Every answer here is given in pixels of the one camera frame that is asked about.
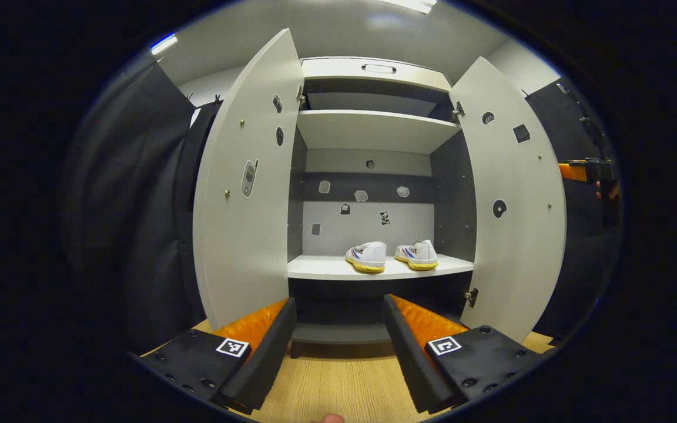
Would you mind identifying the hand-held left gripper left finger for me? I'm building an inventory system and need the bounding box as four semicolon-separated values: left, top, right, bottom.
130;297;298;415

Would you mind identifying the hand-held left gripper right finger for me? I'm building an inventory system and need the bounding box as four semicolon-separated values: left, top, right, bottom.
383;294;545;415

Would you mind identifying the white striped shoe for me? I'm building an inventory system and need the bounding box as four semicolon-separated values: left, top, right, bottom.
346;241;387;274
395;239;439;271

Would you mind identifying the white shoe cabinet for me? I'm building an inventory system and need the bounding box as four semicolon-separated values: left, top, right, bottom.
287;56;479;359

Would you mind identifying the large ceiling light panel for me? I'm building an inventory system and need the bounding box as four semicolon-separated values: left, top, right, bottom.
374;0;438;15

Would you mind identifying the small ceiling light strip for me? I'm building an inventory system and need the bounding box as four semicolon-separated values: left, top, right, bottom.
150;33;178;56

